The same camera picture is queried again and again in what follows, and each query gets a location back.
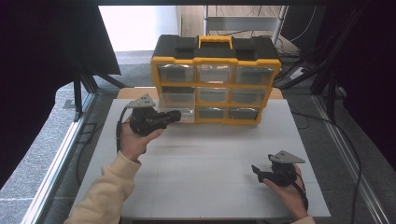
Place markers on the black metal frame stand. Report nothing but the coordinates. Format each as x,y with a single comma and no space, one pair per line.
331,93
77,96

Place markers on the grey metal shelf stand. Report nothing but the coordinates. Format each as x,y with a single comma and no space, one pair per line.
241,23

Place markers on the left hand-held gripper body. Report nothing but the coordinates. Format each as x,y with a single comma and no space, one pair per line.
143,121

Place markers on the grid of clear organizer drawers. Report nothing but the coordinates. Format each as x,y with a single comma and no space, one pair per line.
214,74

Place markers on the yellow black drawer organizer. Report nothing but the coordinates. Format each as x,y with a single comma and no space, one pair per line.
218,49

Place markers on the person's right hand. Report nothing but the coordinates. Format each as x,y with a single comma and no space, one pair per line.
291,197

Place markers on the white power strip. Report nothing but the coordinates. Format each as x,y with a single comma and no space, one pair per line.
297,73

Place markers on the aluminium floor rail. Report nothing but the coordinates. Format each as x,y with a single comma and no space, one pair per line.
59,155
345,155

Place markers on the clear plastic drawer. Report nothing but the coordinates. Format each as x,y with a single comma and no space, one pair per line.
188,115

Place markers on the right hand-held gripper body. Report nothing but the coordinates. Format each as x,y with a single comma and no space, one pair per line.
281,175

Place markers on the black curtain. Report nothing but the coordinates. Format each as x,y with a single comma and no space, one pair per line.
370,77
37,77

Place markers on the person's left hand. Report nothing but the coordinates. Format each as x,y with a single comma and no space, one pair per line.
135,144

